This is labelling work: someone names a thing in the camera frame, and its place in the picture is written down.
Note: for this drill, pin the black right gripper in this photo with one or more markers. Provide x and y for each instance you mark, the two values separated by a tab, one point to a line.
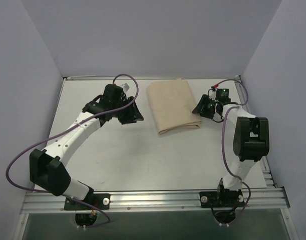
208	107

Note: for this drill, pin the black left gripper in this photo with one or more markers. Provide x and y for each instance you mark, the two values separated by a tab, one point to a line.
129	111

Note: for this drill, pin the beige cloth wrap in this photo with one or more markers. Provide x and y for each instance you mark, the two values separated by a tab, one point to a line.
171	103

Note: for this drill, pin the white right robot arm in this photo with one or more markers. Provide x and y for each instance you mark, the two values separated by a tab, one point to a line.
224	185

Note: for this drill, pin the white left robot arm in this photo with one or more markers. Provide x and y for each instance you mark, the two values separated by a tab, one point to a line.
48	166

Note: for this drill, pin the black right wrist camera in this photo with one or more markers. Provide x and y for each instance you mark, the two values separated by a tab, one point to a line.
222	95

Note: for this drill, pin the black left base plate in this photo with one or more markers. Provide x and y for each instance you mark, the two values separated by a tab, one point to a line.
98	200

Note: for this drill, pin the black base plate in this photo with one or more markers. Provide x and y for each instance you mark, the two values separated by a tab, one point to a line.
213	199
98	200

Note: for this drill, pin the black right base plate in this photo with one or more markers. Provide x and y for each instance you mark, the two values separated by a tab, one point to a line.
213	199

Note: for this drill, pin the aluminium front rail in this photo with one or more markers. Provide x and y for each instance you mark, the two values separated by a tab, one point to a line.
152	201

